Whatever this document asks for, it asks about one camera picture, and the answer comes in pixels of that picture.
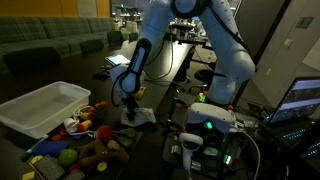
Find green plaid sofa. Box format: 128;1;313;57
0;17;115;74

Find open laptop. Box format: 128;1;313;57
265;77;320;144

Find white plastic bin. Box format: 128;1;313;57
0;81;91;139

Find tablet on table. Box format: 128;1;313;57
106;54;130;66

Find red plush ball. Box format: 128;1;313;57
96;126;113;143

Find green fabric pouch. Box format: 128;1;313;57
113;128;136;148

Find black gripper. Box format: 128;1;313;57
123;97;138;121

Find blue plush toy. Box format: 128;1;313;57
31;141;68;157

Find white cup with cord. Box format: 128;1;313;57
63;118;94;136

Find white VR controller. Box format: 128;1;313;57
179;133;203;171

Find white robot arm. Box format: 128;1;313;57
110;0;255;121

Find green apple toy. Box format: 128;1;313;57
58;149;78;168

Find white VR headset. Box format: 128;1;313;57
186;103;236;134

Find brown plush moose toy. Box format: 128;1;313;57
76;139;129;168

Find white terry towel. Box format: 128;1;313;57
121;108;156;127

